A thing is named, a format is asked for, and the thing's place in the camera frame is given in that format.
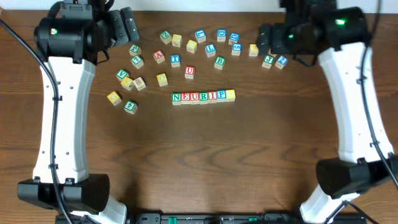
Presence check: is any yellow S block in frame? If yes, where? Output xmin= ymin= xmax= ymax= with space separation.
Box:
xmin=226 ymin=89 xmax=236 ymax=102

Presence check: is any blue P block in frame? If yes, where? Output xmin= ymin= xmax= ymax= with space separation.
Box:
xmin=217 ymin=90 xmax=226 ymax=103

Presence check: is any green N block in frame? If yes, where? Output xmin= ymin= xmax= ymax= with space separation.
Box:
xmin=172 ymin=93 xmax=182 ymax=106

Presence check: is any red I block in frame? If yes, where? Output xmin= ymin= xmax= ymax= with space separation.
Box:
xmin=208 ymin=91 xmax=218 ymax=103

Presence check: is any red E block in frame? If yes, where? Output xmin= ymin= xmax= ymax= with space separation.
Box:
xmin=181 ymin=93 xmax=190 ymax=105

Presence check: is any green R block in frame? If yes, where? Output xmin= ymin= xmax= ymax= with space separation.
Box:
xmin=199 ymin=92 xmax=209 ymax=105

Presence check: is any red u block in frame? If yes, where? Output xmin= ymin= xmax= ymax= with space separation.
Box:
xmin=190 ymin=92 xmax=200 ymax=105
xmin=184 ymin=66 xmax=195 ymax=79

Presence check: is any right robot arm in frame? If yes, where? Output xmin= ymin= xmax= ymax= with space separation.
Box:
xmin=257 ymin=0 xmax=397 ymax=223

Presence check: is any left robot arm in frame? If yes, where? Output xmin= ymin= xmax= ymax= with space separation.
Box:
xmin=17 ymin=0 xmax=139 ymax=223

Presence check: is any blue 2 block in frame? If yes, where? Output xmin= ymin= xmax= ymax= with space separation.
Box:
xmin=275 ymin=55 xmax=289 ymax=70

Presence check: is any green J block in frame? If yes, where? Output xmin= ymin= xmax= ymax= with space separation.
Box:
xmin=262 ymin=55 xmax=275 ymax=69

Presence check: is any yellow K block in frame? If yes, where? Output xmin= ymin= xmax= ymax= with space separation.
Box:
xmin=249 ymin=44 xmax=259 ymax=57

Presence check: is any green Z block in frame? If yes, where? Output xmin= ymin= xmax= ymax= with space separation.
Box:
xmin=160 ymin=30 xmax=172 ymax=45

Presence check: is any red A block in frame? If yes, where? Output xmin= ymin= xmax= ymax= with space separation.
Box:
xmin=153 ymin=50 xmax=165 ymax=64

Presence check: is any blue 5 block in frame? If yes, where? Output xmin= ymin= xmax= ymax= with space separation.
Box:
xmin=231 ymin=43 xmax=242 ymax=56

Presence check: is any green V block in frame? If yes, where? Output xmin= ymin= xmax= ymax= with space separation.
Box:
xmin=116 ymin=69 xmax=129 ymax=81

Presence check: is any yellow block top row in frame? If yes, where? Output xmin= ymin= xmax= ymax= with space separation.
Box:
xmin=172 ymin=34 xmax=182 ymax=47

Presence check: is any yellow block beside V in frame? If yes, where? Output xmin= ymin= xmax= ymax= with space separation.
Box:
xmin=121 ymin=77 xmax=134 ymax=91

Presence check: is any plain wooden picture block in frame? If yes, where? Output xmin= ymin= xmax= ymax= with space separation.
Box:
xmin=133 ymin=77 xmax=146 ymax=91

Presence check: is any blue T block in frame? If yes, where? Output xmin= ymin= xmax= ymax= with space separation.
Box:
xmin=170 ymin=54 xmax=180 ymax=67

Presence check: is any blue D block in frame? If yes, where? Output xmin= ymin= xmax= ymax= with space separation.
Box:
xmin=216 ymin=29 xmax=226 ymax=42

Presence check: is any yellow O block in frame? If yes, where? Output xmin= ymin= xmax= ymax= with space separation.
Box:
xmin=156 ymin=73 xmax=168 ymax=87

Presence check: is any green B block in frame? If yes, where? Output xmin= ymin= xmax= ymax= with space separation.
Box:
xmin=214 ymin=56 xmax=226 ymax=70

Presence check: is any yellow C block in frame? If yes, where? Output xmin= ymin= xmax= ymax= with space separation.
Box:
xmin=187 ymin=40 xmax=198 ymax=54

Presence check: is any yellow block far left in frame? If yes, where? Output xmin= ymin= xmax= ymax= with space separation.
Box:
xmin=107 ymin=91 xmax=122 ymax=106

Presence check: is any blue L block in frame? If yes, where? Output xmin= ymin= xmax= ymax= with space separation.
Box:
xmin=205 ymin=44 xmax=216 ymax=57

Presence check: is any blue block top row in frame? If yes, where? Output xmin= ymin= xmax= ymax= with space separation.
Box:
xmin=195 ymin=29 xmax=206 ymax=43

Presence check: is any green 4 block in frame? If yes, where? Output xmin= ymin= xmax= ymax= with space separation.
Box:
xmin=124 ymin=101 xmax=137 ymax=114

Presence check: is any left black cable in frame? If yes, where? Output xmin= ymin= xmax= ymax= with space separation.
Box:
xmin=0 ymin=18 xmax=94 ymax=224

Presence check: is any black cable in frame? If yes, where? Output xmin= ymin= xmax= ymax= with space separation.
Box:
xmin=0 ymin=18 xmax=94 ymax=224
xmin=323 ymin=0 xmax=398 ymax=224

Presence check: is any right black cable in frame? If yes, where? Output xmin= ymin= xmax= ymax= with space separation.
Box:
xmin=323 ymin=0 xmax=398 ymax=224

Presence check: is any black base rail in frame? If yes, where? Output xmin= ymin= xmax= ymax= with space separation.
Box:
xmin=127 ymin=212 xmax=368 ymax=224

